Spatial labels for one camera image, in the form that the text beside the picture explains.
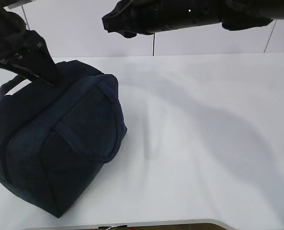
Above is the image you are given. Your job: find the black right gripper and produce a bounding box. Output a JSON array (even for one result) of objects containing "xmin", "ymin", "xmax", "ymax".
[{"xmin": 102, "ymin": 0, "xmax": 161, "ymax": 38}]

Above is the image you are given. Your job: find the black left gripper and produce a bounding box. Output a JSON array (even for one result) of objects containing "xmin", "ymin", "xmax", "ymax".
[{"xmin": 0, "ymin": 30, "xmax": 63, "ymax": 86}]

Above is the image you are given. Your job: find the dark navy lunch bag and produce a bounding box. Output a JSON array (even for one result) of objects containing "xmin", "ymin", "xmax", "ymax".
[{"xmin": 0, "ymin": 60, "xmax": 127, "ymax": 218}]

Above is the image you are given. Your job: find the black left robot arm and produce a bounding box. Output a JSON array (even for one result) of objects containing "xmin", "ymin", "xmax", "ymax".
[{"xmin": 0, "ymin": 0, "xmax": 62, "ymax": 85}]

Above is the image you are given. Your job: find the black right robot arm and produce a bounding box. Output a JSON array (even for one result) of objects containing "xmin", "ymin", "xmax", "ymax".
[{"xmin": 102, "ymin": 0, "xmax": 284, "ymax": 38}]

